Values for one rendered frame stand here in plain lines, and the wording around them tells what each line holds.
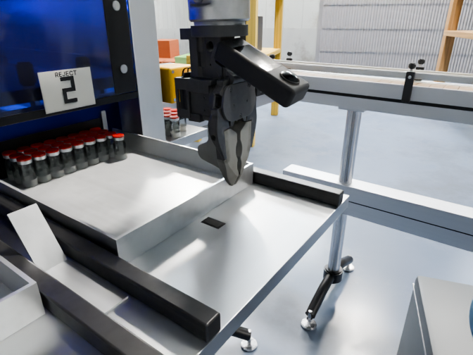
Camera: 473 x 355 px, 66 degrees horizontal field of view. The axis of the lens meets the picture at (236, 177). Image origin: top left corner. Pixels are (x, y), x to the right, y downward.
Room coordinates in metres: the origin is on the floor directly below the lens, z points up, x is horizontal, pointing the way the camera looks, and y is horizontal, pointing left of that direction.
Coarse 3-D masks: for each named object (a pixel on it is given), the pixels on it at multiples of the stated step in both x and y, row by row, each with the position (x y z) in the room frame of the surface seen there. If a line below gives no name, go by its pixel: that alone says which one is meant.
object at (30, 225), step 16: (32, 208) 0.34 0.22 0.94; (16, 224) 0.32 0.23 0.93; (32, 224) 0.33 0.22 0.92; (32, 240) 0.32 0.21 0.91; (48, 240) 0.33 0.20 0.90; (32, 256) 0.31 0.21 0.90; (48, 256) 0.32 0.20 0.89; (64, 256) 0.32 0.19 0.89; (48, 272) 0.30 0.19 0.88; (64, 272) 0.30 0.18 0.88; (80, 272) 0.30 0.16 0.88; (80, 288) 0.28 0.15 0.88; (96, 288) 0.28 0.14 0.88; (112, 288) 0.28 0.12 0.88; (96, 304) 0.26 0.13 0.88; (112, 304) 0.26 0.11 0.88
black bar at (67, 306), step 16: (0, 240) 0.33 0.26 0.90; (16, 256) 0.30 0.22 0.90; (32, 272) 0.28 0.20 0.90; (48, 288) 0.26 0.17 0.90; (64, 288) 0.26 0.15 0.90; (48, 304) 0.25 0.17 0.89; (64, 304) 0.24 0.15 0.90; (80, 304) 0.24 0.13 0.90; (64, 320) 0.23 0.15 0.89; (80, 320) 0.22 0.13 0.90; (96, 320) 0.22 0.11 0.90; (112, 320) 0.22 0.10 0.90; (80, 336) 0.22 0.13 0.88; (96, 336) 0.21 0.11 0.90; (112, 336) 0.20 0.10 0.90; (128, 336) 0.20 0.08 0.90; (112, 352) 0.19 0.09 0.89; (128, 352) 0.19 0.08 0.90; (144, 352) 0.19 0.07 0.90; (160, 352) 0.19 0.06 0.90
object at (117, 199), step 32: (128, 160) 0.62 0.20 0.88; (160, 160) 0.62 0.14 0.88; (192, 160) 0.59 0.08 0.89; (32, 192) 0.49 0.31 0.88; (64, 192) 0.49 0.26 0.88; (96, 192) 0.49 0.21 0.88; (128, 192) 0.49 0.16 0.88; (160, 192) 0.49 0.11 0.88; (192, 192) 0.49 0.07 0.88; (224, 192) 0.46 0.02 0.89; (64, 224) 0.37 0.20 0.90; (96, 224) 0.40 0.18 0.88; (128, 224) 0.40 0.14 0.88; (160, 224) 0.36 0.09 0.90; (128, 256) 0.32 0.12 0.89
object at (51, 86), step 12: (48, 72) 0.55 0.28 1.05; (60, 72) 0.56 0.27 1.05; (72, 72) 0.58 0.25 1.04; (84, 72) 0.59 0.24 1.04; (48, 84) 0.54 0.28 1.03; (60, 84) 0.56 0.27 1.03; (84, 84) 0.59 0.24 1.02; (48, 96) 0.54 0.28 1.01; (60, 96) 0.56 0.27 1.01; (72, 96) 0.57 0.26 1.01; (84, 96) 0.59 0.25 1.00; (48, 108) 0.54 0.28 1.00; (60, 108) 0.55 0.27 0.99
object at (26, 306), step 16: (0, 256) 0.28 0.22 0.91; (0, 272) 0.28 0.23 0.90; (16, 272) 0.26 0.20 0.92; (0, 288) 0.28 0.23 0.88; (16, 288) 0.27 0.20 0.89; (32, 288) 0.24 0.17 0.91; (0, 304) 0.22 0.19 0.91; (16, 304) 0.23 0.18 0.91; (32, 304) 0.24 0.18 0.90; (0, 320) 0.22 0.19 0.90; (16, 320) 0.23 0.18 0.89; (32, 320) 0.24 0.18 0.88; (0, 336) 0.22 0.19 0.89
